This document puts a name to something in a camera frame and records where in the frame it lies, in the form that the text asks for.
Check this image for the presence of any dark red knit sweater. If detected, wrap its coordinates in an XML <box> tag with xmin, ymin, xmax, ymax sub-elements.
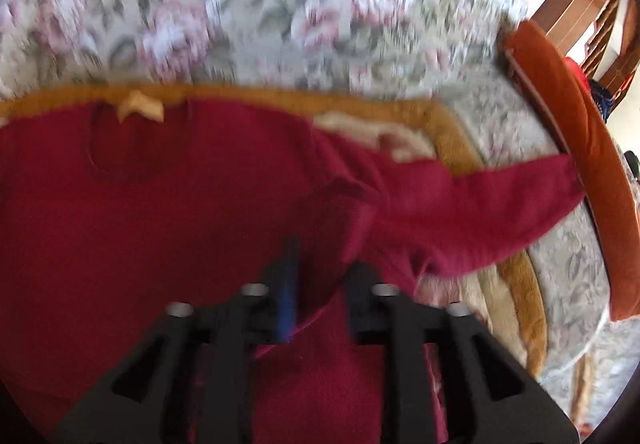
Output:
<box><xmin>1</xmin><ymin>101</ymin><xmax>584</xmax><ymax>443</ymax></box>

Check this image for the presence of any orange floral plush blanket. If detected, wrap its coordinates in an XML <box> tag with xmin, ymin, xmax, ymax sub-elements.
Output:
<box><xmin>1</xmin><ymin>85</ymin><xmax>548</xmax><ymax>377</ymax></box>

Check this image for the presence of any orange velvet cushion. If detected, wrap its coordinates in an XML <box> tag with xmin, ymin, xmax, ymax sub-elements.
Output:
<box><xmin>503</xmin><ymin>21</ymin><xmax>639</xmax><ymax>322</ymax></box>

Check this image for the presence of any red item behind cushion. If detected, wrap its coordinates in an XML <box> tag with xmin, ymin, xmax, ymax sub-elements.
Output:
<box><xmin>564</xmin><ymin>56</ymin><xmax>591</xmax><ymax>93</ymax></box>

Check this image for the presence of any floral quilt bedspread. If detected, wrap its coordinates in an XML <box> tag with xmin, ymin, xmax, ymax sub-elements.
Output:
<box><xmin>0</xmin><ymin>0</ymin><xmax>640</xmax><ymax>430</ymax></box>

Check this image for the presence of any wooden chair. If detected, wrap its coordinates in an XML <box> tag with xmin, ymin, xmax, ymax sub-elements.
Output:
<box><xmin>533</xmin><ymin>0</ymin><xmax>639</xmax><ymax>106</ymax></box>

